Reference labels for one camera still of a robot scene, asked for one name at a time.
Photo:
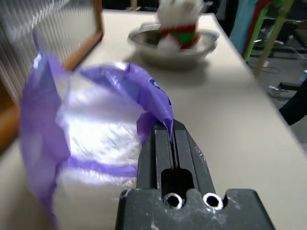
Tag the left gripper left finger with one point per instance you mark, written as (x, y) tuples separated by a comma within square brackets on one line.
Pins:
[(149, 163)]

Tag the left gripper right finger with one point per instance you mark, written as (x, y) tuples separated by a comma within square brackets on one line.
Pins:
[(189, 158)]

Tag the purple tissue pack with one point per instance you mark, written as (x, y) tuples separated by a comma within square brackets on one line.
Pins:
[(96, 134)]

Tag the steel bowl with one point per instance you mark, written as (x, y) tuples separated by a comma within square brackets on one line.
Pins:
[(168, 60)]

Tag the white snowman plush toy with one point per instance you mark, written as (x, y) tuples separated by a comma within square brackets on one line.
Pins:
[(177, 14)]

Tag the ribbed glass sliding door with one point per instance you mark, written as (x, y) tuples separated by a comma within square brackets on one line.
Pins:
[(60, 24)]

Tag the wooden cabinet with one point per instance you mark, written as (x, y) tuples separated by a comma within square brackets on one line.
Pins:
[(97, 19)]

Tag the black rounded shape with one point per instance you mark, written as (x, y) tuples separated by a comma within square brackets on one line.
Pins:
[(297, 105)]

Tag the wooden pole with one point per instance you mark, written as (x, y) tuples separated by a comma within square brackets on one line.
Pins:
[(273, 40)]

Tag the green pole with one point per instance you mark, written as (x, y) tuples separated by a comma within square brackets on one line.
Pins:
[(257, 28)]

